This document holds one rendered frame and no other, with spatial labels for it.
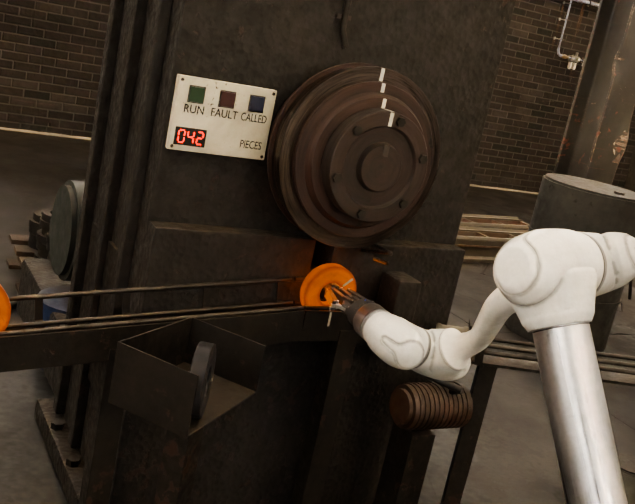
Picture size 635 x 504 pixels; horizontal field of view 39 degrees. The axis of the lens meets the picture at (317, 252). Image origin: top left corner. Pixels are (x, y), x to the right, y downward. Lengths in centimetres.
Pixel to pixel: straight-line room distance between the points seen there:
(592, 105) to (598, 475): 519
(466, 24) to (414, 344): 96
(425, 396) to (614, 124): 425
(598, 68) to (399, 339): 481
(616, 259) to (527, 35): 883
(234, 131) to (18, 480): 121
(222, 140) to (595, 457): 118
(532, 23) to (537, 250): 900
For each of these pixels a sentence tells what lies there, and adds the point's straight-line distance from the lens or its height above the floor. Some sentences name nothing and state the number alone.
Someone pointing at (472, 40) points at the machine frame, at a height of 146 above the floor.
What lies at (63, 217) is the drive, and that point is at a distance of 344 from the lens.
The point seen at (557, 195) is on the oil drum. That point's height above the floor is 81.
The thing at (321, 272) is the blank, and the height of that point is 81.
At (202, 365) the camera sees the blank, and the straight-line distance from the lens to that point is 180.
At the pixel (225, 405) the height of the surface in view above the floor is 60.
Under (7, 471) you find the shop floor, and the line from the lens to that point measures 282.
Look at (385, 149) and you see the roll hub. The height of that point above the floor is 116.
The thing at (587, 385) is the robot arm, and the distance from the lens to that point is 160.
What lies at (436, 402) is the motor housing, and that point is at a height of 51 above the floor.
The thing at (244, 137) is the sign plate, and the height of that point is 111.
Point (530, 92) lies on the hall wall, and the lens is 1064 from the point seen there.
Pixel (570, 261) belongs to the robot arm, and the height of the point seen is 112.
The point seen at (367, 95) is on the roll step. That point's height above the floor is 128.
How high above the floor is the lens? 142
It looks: 14 degrees down
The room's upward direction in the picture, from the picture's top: 12 degrees clockwise
